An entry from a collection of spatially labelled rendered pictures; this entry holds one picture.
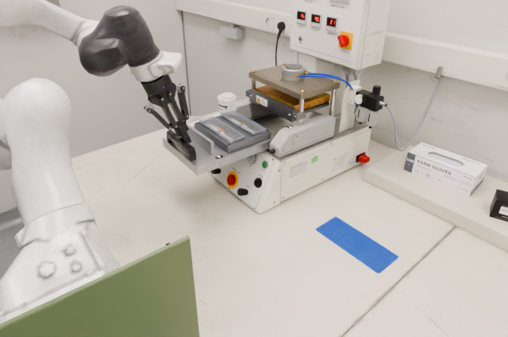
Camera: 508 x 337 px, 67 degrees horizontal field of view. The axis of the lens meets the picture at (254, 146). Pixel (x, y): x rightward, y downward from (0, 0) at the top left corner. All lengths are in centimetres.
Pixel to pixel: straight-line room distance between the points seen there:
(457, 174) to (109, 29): 112
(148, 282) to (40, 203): 24
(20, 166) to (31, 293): 22
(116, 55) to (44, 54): 151
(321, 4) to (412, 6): 37
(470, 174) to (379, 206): 30
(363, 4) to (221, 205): 77
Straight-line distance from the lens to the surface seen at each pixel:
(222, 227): 121
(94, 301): 67
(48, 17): 107
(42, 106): 77
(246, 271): 108
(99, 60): 97
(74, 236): 76
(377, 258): 117
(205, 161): 111
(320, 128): 128
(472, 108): 156
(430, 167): 145
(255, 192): 126
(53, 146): 80
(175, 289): 74
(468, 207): 139
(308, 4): 144
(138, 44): 98
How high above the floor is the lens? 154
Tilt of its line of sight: 29 degrees down
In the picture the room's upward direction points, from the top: straight up
